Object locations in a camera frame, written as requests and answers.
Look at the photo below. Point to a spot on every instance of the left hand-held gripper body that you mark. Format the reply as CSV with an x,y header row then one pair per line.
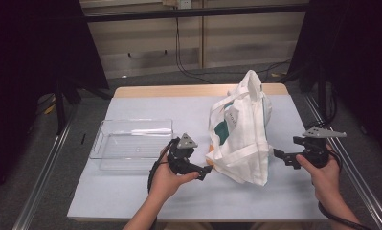
x,y
179,159

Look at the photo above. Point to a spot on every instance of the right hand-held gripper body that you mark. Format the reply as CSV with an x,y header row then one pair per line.
x,y
316,151

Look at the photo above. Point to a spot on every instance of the white cloth tote bag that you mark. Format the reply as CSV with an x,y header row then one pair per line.
x,y
247,143

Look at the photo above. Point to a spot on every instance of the person's left hand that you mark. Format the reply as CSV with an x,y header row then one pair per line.
x,y
164,183

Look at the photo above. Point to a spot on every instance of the person's right hand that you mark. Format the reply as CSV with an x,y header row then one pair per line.
x,y
325,180

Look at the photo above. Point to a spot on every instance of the light grey table mat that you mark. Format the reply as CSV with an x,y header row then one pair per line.
x,y
179,198

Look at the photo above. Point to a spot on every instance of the teal packet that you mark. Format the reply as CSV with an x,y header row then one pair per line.
x,y
223,131

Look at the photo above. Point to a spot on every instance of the clear plastic container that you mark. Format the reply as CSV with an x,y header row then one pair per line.
x,y
131,147

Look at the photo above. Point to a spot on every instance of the black metal stand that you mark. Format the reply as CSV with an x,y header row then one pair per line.
x,y
61,105
321,92

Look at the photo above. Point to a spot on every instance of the wooden table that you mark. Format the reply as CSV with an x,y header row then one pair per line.
x,y
179,90

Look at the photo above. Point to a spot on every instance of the small black floor item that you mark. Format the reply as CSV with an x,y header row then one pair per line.
x,y
83,138

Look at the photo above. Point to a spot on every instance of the dark curtain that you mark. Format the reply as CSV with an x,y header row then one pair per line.
x,y
29,64
361,64

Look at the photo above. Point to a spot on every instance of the beige cabinet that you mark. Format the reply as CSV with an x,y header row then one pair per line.
x,y
242,41

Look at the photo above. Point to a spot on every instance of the black horizontal bar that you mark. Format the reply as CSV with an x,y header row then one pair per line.
x,y
195,12

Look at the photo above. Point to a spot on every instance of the metal floor rail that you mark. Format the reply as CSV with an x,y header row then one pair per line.
x,y
364,179
41,179

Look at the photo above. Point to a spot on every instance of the white wall socket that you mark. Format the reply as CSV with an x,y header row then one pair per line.
x,y
184,4

